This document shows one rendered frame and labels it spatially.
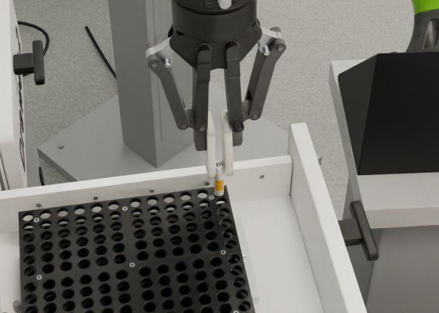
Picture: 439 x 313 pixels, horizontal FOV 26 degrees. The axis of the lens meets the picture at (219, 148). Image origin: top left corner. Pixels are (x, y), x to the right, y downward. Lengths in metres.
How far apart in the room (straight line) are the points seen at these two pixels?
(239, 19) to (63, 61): 1.76
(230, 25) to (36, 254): 0.33
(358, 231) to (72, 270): 0.29
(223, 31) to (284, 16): 1.85
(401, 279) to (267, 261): 0.40
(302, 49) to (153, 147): 0.60
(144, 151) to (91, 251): 1.23
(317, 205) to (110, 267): 0.22
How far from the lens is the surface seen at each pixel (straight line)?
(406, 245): 1.34
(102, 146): 2.26
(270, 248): 1.05
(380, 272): 1.38
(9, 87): 1.12
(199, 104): 0.90
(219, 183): 1.00
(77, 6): 2.72
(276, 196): 1.10
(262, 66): 0.89
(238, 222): 1.06
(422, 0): 1.21
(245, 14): 0.82
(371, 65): 1.12
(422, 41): 1.20
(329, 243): 0.95
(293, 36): 2.60
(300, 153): 1.02
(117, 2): 1.94
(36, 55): 1.18
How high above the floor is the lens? 1.68
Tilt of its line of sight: 47 degrees down
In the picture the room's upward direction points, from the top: straight up
